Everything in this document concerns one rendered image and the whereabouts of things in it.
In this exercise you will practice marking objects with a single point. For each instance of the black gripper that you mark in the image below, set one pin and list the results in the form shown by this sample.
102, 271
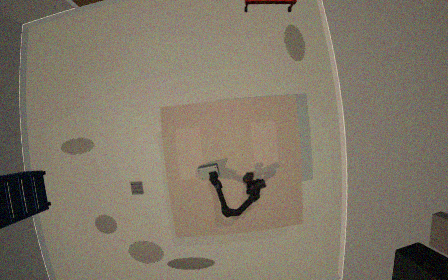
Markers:
249, 178

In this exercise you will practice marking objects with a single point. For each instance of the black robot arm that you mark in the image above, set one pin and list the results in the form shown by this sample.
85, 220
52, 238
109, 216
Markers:
254, 195

